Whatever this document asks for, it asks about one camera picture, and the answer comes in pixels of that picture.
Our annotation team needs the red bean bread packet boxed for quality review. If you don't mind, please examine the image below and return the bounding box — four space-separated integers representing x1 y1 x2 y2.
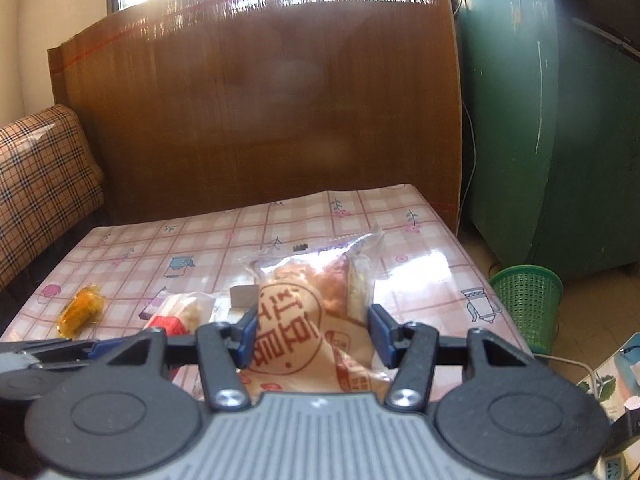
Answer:
239 228 390 399

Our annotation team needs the orange transparent snack packet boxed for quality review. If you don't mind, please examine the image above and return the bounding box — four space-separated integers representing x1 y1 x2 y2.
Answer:
56 284 105 339

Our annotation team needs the torn white cardboard box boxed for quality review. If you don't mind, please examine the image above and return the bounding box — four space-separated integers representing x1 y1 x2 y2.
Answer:
209 284 258 324

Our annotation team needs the beige wafer packet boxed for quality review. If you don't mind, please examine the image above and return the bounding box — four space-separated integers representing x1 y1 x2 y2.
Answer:
139 287 216 336

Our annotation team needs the pink checked tablecloth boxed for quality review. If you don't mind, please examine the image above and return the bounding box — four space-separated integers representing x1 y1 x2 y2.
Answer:
2 184 524 347

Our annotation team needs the green waste basket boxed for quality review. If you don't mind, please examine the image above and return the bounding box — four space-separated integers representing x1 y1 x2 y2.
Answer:
489 264 564 356

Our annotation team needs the plaid sofa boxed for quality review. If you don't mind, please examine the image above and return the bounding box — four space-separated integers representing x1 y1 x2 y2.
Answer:
0 103 106 291

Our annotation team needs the brown wooden board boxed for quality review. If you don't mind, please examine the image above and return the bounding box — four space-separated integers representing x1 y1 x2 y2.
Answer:
48 0 462 226

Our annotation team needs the green cabinet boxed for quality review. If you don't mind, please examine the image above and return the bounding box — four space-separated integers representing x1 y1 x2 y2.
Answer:
454 0 639 280

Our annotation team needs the white cable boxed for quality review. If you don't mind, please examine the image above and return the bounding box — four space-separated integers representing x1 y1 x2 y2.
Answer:
531 351 601 386

